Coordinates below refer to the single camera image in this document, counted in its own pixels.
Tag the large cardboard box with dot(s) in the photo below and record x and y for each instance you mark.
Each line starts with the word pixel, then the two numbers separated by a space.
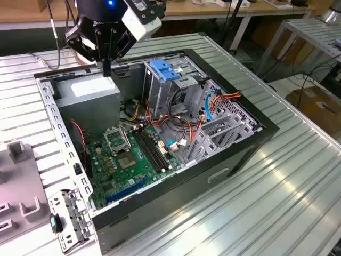
pixel 314 106

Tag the blue plastic drive latch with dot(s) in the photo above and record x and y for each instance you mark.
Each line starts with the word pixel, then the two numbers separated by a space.
pixel 165 72

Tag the grey optical drive cage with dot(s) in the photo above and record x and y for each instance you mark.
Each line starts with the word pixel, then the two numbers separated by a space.
pixel 157 93

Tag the green motherboard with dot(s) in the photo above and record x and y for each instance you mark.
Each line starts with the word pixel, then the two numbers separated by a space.
pixel 138 174

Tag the CPU socket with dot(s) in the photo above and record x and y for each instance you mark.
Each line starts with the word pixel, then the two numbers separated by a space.
pixel 126 160

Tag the black PC case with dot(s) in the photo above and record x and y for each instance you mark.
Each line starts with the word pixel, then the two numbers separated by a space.
pixel 160 202

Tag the metal slat side table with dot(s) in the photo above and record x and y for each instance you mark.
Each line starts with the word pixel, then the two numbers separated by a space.
pixel 319 37

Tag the thin locking lever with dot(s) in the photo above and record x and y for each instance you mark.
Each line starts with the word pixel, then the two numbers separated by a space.
pixel 124 133

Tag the teal and black clip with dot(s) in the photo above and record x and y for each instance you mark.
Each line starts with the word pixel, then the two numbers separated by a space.
pixel 55 223

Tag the grey disk bay cage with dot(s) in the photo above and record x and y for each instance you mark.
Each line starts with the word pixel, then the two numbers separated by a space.
pixel 249 126

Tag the black RAM slot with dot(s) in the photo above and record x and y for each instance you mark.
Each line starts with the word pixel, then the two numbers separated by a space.
pixel 145 149
pixel 150 149
pixel 155 149
pixel 160 149

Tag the grey parts rack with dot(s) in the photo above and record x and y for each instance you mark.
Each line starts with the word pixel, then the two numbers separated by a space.
pixel 21 181

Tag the small black device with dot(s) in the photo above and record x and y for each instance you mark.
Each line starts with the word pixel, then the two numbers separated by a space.
pixel 299 2

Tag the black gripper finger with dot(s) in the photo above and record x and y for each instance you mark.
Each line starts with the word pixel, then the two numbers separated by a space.
pixel 80 40
pixel 125 40

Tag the blue expansion slot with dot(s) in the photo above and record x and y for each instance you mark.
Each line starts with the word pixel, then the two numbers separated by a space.
pixel 125 192

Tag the small black case clip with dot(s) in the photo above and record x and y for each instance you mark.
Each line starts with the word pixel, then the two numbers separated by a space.
pixel 77 169

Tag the metal expansion card bracket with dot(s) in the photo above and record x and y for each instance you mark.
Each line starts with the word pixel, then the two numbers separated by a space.
pixel 77 213

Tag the small white box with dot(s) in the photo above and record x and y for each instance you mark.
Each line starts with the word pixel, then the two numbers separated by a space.
pixel 222 3

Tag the wooden desk white legs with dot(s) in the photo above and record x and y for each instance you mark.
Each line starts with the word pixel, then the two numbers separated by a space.
pixel 191 9

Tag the black tripod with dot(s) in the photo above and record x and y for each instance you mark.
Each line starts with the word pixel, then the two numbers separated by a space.
pixel 232 16

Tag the brown box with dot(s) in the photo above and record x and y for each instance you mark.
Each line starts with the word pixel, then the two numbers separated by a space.
pixel 42 5

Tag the grey power supply unit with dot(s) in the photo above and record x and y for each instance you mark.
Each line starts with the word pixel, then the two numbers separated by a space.
pixel 88 112

